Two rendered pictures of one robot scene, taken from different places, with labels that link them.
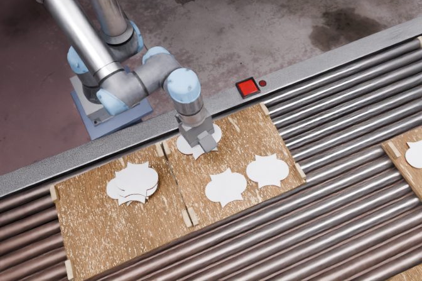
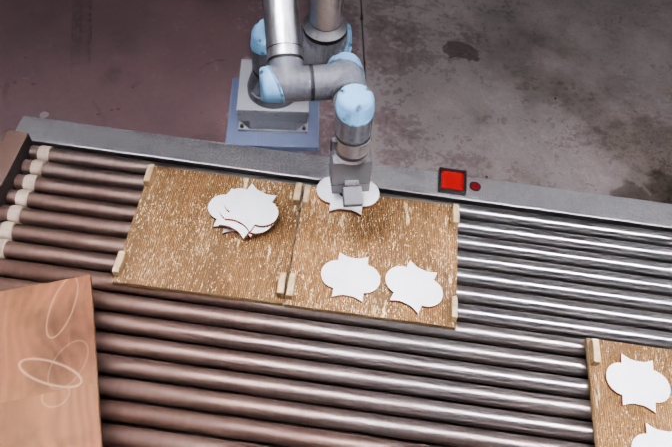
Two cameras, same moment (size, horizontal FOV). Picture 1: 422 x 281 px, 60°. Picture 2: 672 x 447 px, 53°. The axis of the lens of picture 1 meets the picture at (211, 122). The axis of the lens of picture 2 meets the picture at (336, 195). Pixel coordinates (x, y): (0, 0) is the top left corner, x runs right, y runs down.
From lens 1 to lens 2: 49 cm
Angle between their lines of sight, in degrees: 11
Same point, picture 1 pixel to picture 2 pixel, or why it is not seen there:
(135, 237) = (210, 272)
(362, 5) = not seen: outside the picture
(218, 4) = (501, 81)
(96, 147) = (226, 152)
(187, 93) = (353, 112)
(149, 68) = (330, 70)
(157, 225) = (244, 273)
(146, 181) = (260, 215)
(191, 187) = (309, 254)
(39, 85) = (198, 67)
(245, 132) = (415, 229)
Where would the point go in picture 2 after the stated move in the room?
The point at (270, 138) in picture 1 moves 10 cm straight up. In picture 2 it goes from (442, 253) to (450, 232)
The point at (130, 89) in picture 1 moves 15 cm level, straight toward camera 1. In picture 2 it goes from (297, 80) to (289, 137)
